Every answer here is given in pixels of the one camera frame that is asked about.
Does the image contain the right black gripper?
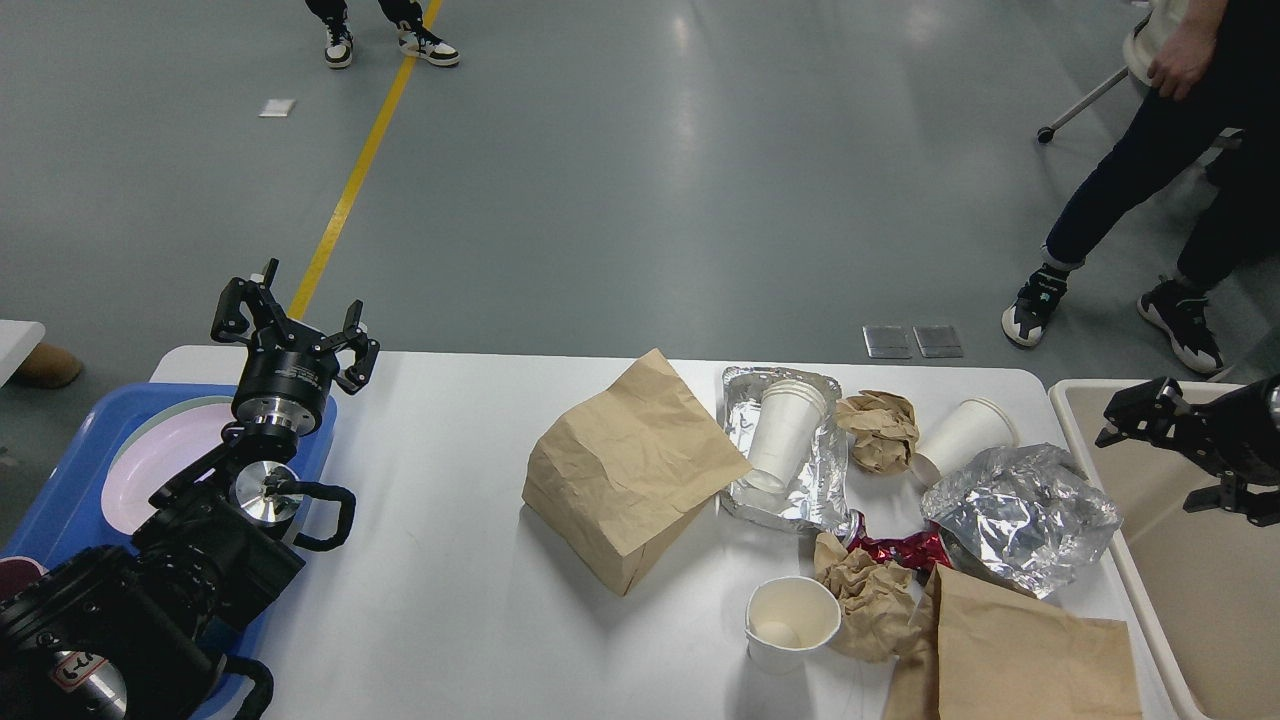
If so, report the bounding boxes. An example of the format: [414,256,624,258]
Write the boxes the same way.
[1094,375,1279,527]

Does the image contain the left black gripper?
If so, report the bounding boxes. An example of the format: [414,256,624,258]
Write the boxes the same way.
[210,259,381,437]

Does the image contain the pink plate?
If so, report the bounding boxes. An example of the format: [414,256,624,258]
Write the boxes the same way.
[100,405,232,536]

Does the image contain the clear plastic wrap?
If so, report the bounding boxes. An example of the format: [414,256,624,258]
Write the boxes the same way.
[922,443,1124,600]

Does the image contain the white paper cup back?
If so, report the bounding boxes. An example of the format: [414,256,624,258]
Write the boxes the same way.
[909,397,1019,491]

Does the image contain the white paper cup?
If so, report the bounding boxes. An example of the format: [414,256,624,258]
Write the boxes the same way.
[909,397,1019,491]
[744,577,842,674]

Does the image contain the brown paper bag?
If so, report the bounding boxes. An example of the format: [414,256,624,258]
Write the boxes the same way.
[522,348,750,597]

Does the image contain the pink mug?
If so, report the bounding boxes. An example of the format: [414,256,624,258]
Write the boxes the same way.
[0,556,49,601]

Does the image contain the white paper cup front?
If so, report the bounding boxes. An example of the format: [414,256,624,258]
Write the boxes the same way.
[744,577,842,674]

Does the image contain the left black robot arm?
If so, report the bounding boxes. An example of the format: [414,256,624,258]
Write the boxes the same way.
[1,259,380,719]

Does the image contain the beige plastic bin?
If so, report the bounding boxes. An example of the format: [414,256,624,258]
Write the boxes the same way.
[1050,379,1279,719]

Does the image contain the green plate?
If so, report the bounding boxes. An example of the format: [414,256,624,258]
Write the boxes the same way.
[108,395,230,480]

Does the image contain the person with tan boot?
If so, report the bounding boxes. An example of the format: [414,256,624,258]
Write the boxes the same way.
[12,342,84,389]

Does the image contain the white side table corner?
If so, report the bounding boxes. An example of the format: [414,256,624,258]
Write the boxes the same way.
[0,319,46,386]

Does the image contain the right metal floor plate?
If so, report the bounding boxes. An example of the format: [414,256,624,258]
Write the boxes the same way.
[911,325,965,359]

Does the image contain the metal floor plate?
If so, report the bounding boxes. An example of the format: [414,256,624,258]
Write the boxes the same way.
[861,325,914,360]
[911,325,965,359]

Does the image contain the flat brown paper sheet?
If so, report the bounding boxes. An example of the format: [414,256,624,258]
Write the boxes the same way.
[882,566,1143,719]

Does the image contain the red foil wrapper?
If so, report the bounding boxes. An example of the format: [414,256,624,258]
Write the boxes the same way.
[845,511,954,574]

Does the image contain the person with black-white sneakers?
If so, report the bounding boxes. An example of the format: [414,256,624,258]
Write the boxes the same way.
[305,1,460,70]

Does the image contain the crumpled brown paper ball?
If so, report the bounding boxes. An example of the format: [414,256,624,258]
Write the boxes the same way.
[835,389,920,475]

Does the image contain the left metal floor plate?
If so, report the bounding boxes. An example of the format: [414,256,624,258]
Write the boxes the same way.
[861,325,914,360]

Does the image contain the crumpled brown paper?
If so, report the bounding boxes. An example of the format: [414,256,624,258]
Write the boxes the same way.
[813,532,919,664]

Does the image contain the person in dark clothes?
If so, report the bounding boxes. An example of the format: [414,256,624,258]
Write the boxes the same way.
[1001,1,1279,375]

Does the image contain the aluminium foil tray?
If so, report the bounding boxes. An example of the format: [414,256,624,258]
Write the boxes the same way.
[719,366,855,537]

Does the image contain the office chair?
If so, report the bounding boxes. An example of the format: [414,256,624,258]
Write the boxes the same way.
[1036,1,1158,145]

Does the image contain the stacked white paper cups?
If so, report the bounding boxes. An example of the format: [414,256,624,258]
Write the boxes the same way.
[742,379,828,495]

